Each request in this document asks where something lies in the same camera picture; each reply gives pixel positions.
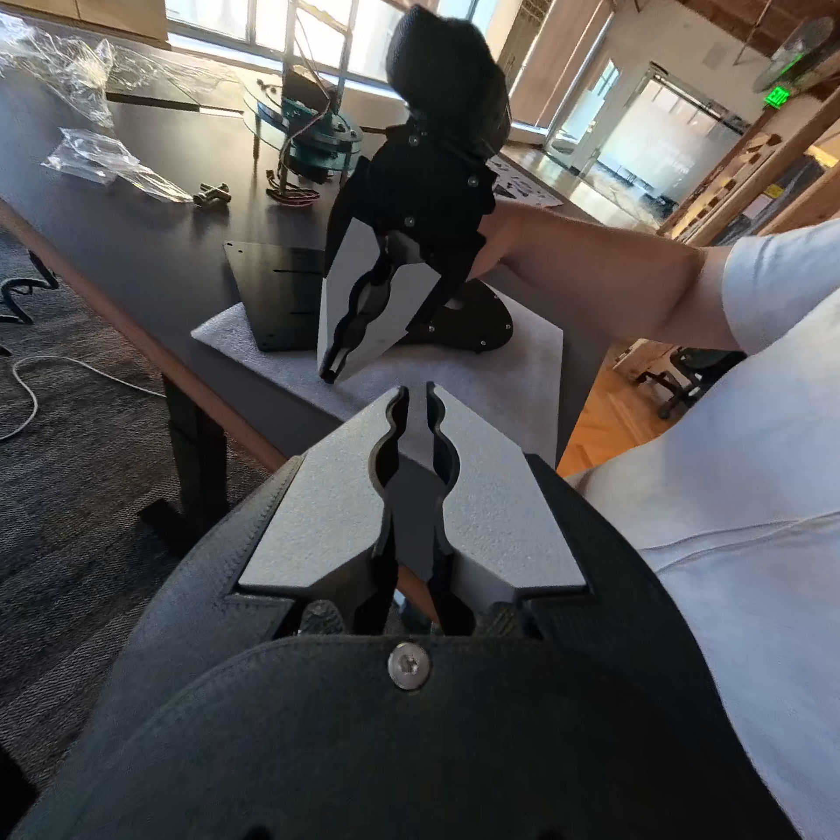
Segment white floor cable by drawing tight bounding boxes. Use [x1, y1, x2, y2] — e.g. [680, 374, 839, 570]
[0, 354, 165, 444]

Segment black floor cable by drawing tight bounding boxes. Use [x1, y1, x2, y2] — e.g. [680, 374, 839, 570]
[0, 249, 60, 358]

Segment black metal base plate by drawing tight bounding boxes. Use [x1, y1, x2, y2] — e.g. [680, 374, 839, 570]
[223, 239, 514, 355]

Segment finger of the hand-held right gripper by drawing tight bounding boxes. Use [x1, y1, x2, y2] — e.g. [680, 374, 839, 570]
[317, 217, 395, 385]
[325, 231, 442, 385]

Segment person's right hand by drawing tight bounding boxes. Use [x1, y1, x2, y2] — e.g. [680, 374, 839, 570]
[471, 200, 527, 281]

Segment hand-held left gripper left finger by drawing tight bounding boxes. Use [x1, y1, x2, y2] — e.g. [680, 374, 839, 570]
[238, 386, 410, 590]

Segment person in white shirt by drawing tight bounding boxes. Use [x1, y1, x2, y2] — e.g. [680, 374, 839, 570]
[564, 220, 840, 840]

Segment striped servo cable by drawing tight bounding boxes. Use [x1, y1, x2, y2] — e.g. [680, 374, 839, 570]
[266, 167, 320, 210]

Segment glass double door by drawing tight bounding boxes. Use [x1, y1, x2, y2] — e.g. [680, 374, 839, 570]
[591, 62, 746, 217]

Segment black desk leg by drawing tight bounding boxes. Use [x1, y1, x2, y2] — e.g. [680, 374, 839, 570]
[140, 376, 231, 559]

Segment printed instruction sheet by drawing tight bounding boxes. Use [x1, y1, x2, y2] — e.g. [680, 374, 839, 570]
[489, 154, 565, 210]

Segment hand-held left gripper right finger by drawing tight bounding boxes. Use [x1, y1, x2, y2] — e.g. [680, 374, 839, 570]
[425, 382, 588, 593]

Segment person's right forearm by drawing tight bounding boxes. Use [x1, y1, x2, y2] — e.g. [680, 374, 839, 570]
[524, 202, 746, 353]

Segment crumpled clear plastic wrap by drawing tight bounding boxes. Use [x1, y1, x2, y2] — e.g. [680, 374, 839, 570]
[0, 13, 217, 129]

